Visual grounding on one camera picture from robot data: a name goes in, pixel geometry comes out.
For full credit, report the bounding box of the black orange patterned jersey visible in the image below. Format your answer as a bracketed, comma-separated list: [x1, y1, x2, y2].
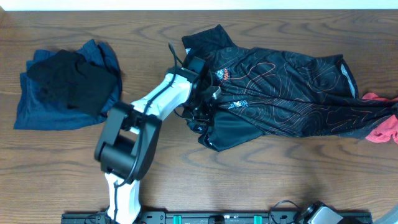
[182, 26, 397, 151]

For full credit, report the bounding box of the red t-shirt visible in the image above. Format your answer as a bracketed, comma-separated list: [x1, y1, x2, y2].
[363, 93, 397, 143]

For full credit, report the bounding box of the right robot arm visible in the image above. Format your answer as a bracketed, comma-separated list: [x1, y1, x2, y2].
[293, 201, 397, 224]

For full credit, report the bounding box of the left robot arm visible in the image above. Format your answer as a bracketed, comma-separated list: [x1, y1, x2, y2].
[94, 57, 216, 223]

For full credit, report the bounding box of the folded black garment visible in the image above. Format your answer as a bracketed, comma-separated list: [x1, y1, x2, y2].
[27, 50, 118, 117]

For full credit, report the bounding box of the folded navy blue garment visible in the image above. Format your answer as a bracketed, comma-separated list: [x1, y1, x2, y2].
[14, 40, 123, 131]

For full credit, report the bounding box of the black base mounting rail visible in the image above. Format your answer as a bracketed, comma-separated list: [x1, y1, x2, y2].
[60, 200, 373, 224]

